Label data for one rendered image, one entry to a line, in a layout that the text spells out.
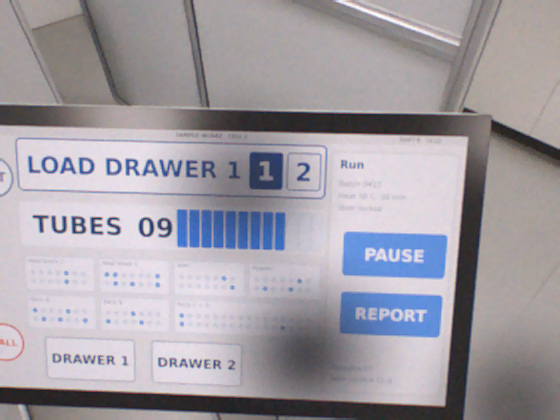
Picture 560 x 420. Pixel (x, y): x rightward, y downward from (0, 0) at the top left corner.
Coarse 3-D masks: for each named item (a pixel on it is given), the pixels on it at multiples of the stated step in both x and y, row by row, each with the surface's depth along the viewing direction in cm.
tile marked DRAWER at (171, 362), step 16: (160, 352) 42; (176, 352) 42; (192, 352) 42; (208, 352) 42; (224, 352) 42; (240, 352) 42; (160, 368) 42; (176, 368) 42; (192, 368) 42; (208, 368) 42; (224, 368) 42; (240, 368) 42; (192, 384) 42; (208, 384) 42; (224, 384) 42; (240, 384) 42
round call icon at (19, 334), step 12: (0, 324) 42; (12, 324) 42; (0, 336) 42; (12, 336) 42; (24, 336) 42; (0, 348) 42; (12, 348) 42; (24, 348) 42; (0, 360) 43; (12, 360) 43; (24, 360) 43
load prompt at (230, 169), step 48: (48, 144) 39; (96, 144) 39; (144, 144) 39; (192, 144) 39; (240, 144) 39; (288, 144) 39; (96, 192) 40; (144, 192) 40; (192, 192) 40; (240, 192) 39; (288, 192) 39
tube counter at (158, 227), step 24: (144, 216) 40; (168, 216) 40; (192, 216) 40; (216, 216) 40; (240, 216) 40; (264, 216) 40; (288, 216) 39; (312, 216) 39; (144, 240) 40; (168, 240) 40; (192, 240) 40; (216, 240) 40; (240, 240) 40; (264, 240) 40; (288, 240) 40; (312, 240) 40
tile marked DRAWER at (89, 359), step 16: (48, 336) 42; (64, 336) 42; (48, 352) 42; (64, 352) 42; (80, 352) 42; (96, 352) 42; (112, 352) 42; (128, 352) 42; (48, 368) 43; (64, 368) 43; (80, 368) 42; (96, 368) 42; (112, 368) 42; (128, 368) 42
